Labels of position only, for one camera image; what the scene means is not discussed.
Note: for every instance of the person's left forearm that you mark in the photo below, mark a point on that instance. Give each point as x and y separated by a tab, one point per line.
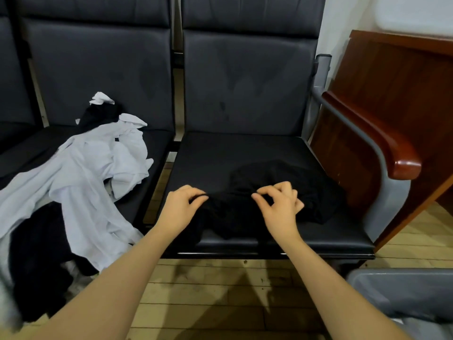
99	294

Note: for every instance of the brown wooden desk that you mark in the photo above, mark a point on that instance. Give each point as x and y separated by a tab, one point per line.
396	88

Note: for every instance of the black leather bench seat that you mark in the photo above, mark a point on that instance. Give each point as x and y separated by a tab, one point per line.
14	67
99	60
248	88

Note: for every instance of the person's left hand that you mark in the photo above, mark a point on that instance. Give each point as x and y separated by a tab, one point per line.
178	209

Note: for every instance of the person's right forearm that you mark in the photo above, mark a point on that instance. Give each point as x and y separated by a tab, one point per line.
340	297

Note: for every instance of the brown wooden bench armrest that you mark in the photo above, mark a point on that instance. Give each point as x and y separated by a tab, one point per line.
382	138

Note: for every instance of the grey plastic storage bin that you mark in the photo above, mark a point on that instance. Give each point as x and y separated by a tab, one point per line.
403	294

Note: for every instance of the pile of clothes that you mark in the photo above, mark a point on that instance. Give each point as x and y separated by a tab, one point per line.
78	187

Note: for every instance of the person's right hand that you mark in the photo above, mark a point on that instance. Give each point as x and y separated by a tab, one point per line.
280	210

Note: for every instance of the white plastic tray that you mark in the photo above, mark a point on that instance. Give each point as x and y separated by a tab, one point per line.
417	14

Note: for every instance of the black garment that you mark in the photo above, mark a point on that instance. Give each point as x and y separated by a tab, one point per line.
318	194

